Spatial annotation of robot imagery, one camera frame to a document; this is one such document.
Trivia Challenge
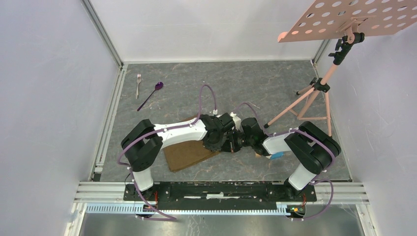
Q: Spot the brown cloth napkin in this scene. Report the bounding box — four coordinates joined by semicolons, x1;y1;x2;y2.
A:
163;141;220;173

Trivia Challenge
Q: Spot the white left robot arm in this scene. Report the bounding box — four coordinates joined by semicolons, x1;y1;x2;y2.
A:
120;113;241;201

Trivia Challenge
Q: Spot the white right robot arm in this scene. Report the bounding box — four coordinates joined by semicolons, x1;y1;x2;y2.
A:
222;118;341;201

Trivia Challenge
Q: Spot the blue wooden triangle block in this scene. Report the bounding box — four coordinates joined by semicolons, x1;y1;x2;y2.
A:
269;152;284;160

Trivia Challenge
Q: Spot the purple metallic spoon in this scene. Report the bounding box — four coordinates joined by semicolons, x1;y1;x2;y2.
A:
137;82;164;112

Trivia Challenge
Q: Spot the silver fork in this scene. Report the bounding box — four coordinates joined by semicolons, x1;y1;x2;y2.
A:
135;74;142;99

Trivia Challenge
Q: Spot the pink music stand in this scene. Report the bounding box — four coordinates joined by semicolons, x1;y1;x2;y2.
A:
264;0;417;135

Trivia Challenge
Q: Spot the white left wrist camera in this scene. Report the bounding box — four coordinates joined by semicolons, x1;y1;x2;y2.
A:
230;112;241;130

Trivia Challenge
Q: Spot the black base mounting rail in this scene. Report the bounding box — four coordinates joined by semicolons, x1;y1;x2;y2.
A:
123;181;317;211

